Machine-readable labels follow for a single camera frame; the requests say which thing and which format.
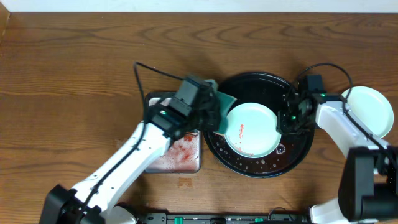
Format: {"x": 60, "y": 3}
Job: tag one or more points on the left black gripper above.
{"x": 212, "y": 109}

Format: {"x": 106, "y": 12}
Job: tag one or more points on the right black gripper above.
{"x": 283, "y": 127}

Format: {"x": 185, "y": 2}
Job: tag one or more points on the green yellow sponge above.
{"x": 226, "y": 102}

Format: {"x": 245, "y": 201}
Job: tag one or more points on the mint plate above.
{"x": 252, "y": 130}
{"x": 373, "y": 109}

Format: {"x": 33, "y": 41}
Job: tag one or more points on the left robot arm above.
{"x": 93, "y": 200}

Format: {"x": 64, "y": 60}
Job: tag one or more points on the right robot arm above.
{"x": 368, "y": 186}

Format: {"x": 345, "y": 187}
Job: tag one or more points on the black round tray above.
{"x": 267, "y": 90}

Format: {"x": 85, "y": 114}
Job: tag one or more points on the black rectangular soapy tray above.
{"x": 184, "y": 156}

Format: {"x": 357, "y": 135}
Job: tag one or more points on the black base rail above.
{"x": 277, "y": 215}

